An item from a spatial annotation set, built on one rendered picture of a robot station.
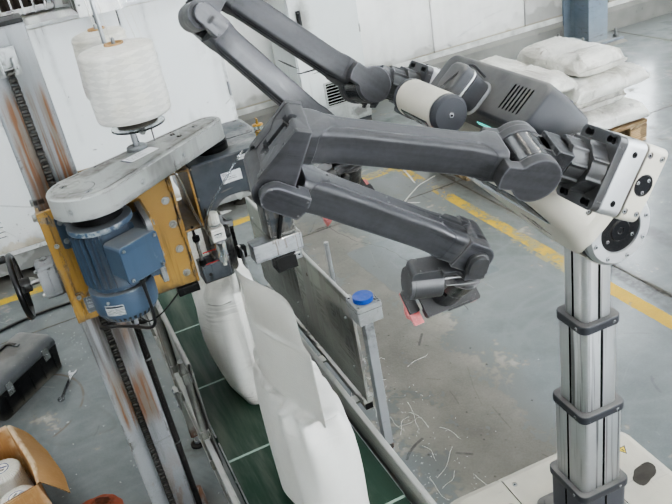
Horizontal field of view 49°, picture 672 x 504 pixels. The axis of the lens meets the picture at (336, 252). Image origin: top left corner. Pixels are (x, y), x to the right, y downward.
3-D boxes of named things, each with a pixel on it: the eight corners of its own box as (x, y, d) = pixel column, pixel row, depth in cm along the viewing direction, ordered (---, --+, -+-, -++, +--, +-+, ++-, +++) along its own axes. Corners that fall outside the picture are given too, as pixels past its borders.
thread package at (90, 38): (150, 93, 180) (130, 24, 172) (91, 109, 176) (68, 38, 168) (138, 82, 193) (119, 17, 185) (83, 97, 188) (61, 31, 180)
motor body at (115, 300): (167, 311, 174) (137, 218, 163) (104, 335, 170) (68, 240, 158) (154, 285, 187) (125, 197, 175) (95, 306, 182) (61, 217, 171)
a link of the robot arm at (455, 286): (486, 285, 122) (479, 253, 124) (448, 290, 120) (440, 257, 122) (471, 297, 128) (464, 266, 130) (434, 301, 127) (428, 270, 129)
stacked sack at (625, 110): (655, 120, 477) (656, 97, 470) (573, 150, 457) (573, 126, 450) (607, 107, 512) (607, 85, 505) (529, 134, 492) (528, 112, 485)
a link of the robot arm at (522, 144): (583, 158, 108) (566, 137, 112) (531, 142, 103) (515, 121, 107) (546, 205, 113) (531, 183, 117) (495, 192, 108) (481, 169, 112)
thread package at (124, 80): (181, 117, 159) (159, 37, 151) (105, 139, 154) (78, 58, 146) (164, 102, 172) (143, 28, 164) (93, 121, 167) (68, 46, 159)
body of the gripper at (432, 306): (409, 287, 134) (421, 275, 127) (456, 268, 137) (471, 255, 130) (425, 320, 132) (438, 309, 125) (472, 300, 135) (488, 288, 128)
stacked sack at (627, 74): (655, 84, 466) (656, 61, 459) (570, 113, 446) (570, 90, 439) (605, 72, 502) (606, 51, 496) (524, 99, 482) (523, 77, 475)
